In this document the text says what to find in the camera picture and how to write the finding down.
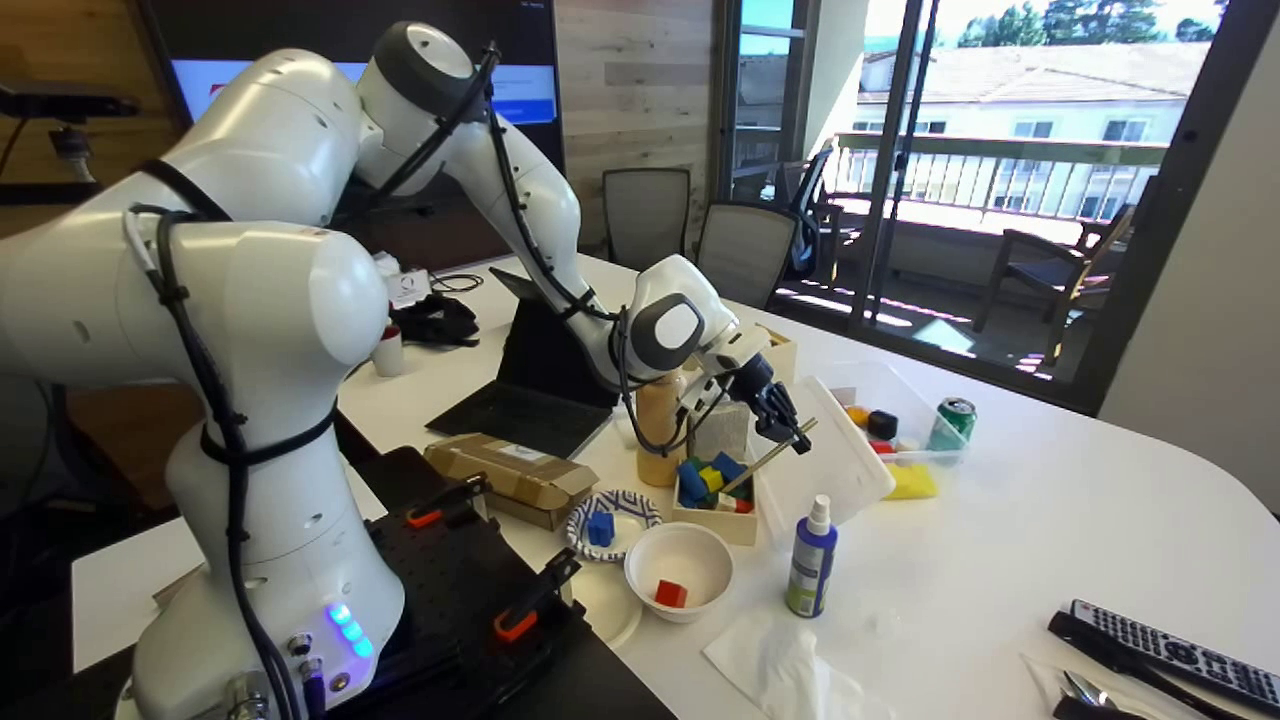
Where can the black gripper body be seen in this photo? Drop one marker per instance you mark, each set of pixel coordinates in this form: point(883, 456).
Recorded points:
point(764, 389)

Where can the light wooden chopstick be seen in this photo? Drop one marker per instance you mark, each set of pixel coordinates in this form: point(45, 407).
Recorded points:
point(754, 471)

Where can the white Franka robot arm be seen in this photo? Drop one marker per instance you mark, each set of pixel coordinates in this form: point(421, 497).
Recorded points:
point(265, 305)

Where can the clear plastic storage container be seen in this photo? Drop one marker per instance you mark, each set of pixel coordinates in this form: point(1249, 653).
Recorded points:
point(834, 464)

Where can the small yellow block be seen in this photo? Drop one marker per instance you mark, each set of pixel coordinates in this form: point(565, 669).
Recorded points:
point(856, 419)

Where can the blue wooden block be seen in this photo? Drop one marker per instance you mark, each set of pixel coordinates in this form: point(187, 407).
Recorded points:
point(600, 524)
point(694, 484)
point(731, 464)

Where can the small black block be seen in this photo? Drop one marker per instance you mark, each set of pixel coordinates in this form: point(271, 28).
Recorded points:
point(883, 427)

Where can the red wooden block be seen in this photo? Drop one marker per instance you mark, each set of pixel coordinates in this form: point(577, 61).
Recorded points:
point(740, 504)
point(673, 594)

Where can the yellow wooden block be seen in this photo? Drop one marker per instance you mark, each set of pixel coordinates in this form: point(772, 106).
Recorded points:
point(711, 477)

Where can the yellow sponge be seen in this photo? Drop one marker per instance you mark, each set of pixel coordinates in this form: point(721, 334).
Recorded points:
point(912, 481)

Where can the white spray bottle green label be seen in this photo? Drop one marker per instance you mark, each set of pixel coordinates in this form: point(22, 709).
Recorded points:
point(811, 563)

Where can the tan yellow water bottle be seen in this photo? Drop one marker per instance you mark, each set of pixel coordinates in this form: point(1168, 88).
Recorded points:
point(659, 456)

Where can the grey mesh office chair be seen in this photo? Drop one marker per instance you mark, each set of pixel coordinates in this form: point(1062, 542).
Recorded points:
point(645, 213)
point(746, 252)

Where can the teal drink can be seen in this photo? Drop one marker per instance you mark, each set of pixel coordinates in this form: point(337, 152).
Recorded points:
point(955, 427)

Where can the white round bowl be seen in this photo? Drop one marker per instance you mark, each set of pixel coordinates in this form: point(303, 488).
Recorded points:
point(681, 563)

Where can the blue white patterned plate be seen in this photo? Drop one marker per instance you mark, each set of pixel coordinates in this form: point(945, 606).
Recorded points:
point(632, 513)

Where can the crumpled clear plastic wrapper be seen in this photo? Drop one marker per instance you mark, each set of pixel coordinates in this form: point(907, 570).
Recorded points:
point(787, 666)

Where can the black laptop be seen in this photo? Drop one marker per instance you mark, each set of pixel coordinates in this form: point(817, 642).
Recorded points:
point(532, 374)

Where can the brown patio chair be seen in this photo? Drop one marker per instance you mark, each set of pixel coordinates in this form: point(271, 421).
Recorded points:
point(1054, 272)

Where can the balcony railing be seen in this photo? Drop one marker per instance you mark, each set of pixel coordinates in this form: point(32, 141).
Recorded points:
point(1012, 174)

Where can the small white cup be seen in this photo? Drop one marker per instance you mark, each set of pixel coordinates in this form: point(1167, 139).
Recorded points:
point(389, 355)

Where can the black eyeglasses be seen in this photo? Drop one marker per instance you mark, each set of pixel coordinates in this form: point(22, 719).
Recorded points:
point(1084, 693)

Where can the black keyboard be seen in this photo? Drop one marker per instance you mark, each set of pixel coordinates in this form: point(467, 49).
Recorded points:
point(1172, 656)

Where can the wall mounted TV screen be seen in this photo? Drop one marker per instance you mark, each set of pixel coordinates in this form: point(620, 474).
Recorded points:
point(524, 93)

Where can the black camera on stand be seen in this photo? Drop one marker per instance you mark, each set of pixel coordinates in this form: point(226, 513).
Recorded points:
point(62, 106)

